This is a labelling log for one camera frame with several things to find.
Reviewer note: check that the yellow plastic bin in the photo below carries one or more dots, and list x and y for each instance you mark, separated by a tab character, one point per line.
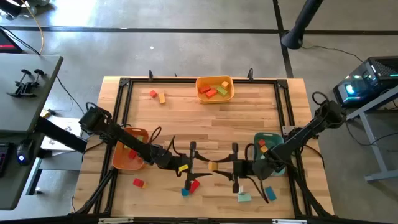
214	99

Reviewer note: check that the orange plastic bin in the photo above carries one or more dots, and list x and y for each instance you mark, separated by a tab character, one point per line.
124	163

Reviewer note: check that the black aluminium table frame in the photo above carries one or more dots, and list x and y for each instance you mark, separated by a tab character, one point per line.
174	81

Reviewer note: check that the small red wooden cube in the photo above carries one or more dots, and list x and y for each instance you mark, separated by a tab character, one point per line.
261	142
153	94

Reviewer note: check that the teal plastic bin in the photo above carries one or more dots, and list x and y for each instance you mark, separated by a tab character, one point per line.
270	137

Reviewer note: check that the black desk support bar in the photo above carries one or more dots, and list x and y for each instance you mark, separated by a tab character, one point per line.
59	133

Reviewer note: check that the monitor with red screen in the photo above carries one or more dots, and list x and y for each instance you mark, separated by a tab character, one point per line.
7	46

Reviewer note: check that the yellow tape label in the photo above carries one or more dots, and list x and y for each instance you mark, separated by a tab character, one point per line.
183	168

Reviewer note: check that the silver aluminium bracket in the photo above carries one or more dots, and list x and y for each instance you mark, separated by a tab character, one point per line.
289	221
286	130
115	220

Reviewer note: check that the blue wooden block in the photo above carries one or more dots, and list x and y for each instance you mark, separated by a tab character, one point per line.
184	193
270	193

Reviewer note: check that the red long wooden block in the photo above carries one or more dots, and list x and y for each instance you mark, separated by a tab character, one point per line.
195	186

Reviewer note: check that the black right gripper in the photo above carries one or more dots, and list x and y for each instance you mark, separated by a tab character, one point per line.
245	169

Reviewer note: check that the black desk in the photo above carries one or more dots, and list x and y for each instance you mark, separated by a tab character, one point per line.
15	193

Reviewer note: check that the black frame clamp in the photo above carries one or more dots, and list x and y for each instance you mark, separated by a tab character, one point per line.
250	74
150	75

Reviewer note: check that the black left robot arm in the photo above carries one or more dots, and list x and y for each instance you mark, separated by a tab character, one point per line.
124	137

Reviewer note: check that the yellow wooden cube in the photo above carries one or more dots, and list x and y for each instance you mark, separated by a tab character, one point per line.
225	84

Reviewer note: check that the grey desk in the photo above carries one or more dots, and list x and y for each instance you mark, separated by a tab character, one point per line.
31	109

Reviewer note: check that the black computer mouse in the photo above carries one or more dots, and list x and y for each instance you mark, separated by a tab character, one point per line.
25	152

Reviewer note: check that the light orange wooden block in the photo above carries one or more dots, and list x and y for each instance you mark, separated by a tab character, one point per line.
162	98

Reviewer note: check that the white small wooden block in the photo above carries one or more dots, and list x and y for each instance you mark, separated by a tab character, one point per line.
241	189

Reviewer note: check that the black stand pole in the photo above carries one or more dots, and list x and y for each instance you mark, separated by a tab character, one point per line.
298	28

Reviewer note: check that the yellow-orange long wooden block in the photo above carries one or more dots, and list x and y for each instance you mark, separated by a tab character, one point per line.
213	166

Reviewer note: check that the small orange wooden cube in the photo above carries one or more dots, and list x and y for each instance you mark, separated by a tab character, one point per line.
264	149

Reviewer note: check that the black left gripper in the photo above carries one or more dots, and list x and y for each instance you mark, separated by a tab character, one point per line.
174	161

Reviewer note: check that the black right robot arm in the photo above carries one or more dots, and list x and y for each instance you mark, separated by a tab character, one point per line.
298	137

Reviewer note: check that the computer tower with lights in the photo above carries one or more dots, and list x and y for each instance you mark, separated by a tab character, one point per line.
373	81

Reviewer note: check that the black desk clamp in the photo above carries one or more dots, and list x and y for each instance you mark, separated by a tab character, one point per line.
39	72
25	72

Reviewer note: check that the green short wooden block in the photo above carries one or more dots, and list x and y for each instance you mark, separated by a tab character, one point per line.
222	91

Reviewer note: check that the white paper sheet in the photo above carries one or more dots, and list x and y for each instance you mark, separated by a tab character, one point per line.
65	127

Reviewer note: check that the light teal flat block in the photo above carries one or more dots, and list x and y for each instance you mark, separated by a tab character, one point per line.
244	198

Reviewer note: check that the grey metal table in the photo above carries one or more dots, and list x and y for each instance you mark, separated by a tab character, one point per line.
373	146

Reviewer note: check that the green long wooden block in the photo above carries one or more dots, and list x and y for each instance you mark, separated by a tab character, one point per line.
140	138
126	147

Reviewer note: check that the black keyboard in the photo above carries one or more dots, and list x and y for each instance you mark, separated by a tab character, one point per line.
3	160

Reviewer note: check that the yellow tag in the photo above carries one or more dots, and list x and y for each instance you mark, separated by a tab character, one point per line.
45	113

